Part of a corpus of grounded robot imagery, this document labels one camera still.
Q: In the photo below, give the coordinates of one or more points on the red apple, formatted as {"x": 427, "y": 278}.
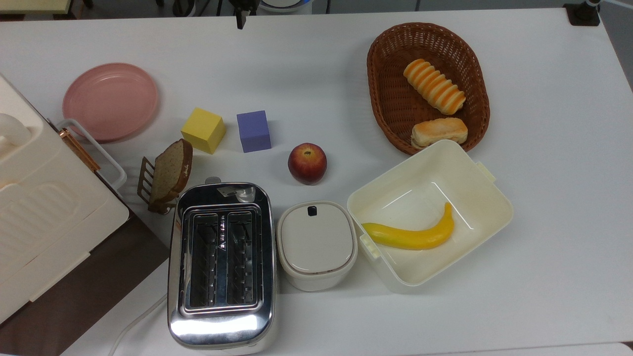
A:
{"x": 307, "y": 164}

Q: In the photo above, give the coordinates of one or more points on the pink round plate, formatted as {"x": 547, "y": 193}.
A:
{"x": 110, "y": 101}

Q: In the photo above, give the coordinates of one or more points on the purple cube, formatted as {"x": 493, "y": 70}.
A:
{"x": 253, "y": 131}

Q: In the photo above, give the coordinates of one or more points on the striped long bread roll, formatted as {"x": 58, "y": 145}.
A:
{"x": 435, "y": 87}

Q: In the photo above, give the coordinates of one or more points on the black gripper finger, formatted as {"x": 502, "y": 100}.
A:
{"x": 244, "y": 19}
{"x": 238, "y": 19}

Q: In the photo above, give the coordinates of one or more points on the pale yellow side table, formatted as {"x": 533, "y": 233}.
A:
{"x": 32, "y": 5}

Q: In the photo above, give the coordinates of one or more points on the dark brown board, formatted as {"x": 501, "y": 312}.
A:
{"x": 89, "y": 291}

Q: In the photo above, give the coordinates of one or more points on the large cream bread bin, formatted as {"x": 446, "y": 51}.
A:
{"x": 44, "y": 212}

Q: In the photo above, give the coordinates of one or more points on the golden rectangular bread bun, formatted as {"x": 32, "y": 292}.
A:
{"x": 439, "y": 131}

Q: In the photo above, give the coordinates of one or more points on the yellow cube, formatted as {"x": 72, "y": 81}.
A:
{"x": 203, "y": 129}

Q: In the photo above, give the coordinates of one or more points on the chrome two-slot toaster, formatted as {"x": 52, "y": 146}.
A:
{"x": 222, "y": 321}

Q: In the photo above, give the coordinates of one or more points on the brown bread slice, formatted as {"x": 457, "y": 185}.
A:
{"x": 170, "y": 173}

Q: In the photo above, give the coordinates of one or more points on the white lidded square container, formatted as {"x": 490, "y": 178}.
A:
{"x": 316, "y": 243}

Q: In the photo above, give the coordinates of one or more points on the brown wicker basket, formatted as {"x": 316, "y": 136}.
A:
{"x": 390, "y": 99}

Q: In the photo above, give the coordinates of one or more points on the cream plastic open box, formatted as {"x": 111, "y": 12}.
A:
{"x": 470, "y": 188}

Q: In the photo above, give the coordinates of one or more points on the yellow banana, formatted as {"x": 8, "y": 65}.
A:
{"x": 410, "y": 238}

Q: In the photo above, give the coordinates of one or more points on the black table clamp mount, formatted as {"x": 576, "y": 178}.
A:
{"x": 582, "y": 15}

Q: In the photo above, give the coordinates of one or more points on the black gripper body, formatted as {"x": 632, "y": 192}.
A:
{"x": 243, "y": 4}

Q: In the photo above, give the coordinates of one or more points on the round white robot base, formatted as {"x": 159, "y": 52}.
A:
{"x": 285, "y": 5}

